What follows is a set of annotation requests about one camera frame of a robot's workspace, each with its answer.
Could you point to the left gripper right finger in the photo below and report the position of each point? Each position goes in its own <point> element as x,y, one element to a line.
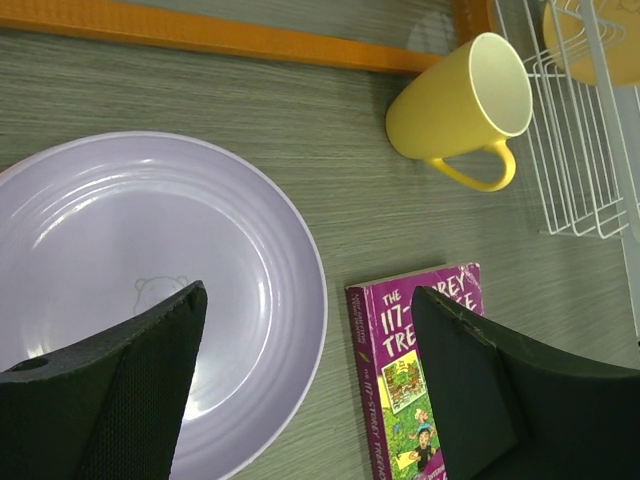
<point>508,406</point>

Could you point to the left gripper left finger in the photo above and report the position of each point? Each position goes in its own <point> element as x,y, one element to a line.
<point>109,406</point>

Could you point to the purple plate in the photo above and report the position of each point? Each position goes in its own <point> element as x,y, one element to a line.
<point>100,229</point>

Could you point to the white wire dish rack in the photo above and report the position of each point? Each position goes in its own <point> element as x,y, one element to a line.
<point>582,60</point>

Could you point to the orange wooden shelf rack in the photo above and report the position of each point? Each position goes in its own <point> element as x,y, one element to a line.
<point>116,21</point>

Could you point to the purple treehouse book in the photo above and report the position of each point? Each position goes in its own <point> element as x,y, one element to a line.
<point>400,424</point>

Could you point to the yellow mug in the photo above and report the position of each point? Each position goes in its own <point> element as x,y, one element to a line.
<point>478,97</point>

